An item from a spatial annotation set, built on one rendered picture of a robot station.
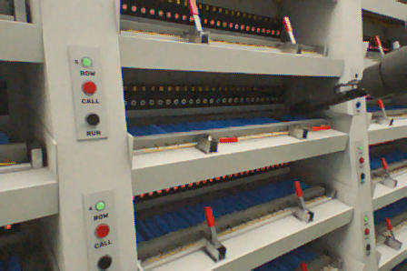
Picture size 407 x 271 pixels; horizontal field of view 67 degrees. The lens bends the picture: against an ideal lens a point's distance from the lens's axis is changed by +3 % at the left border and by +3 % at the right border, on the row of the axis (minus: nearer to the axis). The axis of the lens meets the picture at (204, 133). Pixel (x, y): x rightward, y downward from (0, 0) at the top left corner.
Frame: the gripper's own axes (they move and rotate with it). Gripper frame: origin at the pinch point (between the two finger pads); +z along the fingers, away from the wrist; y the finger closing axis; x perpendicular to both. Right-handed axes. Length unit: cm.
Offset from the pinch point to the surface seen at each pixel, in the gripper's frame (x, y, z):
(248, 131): 4.6, 22.7, 0.0
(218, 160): 9.8, 35.2, -3.3
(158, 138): 4.0, 44.6, 0.0
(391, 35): -31, -79, 4
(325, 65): -8.4, -0.8, -7.6
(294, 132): 6.4, 10.3, -2.3
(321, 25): -21.6, -8.7, -5.0
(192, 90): -8.0, 28.8, 8.8
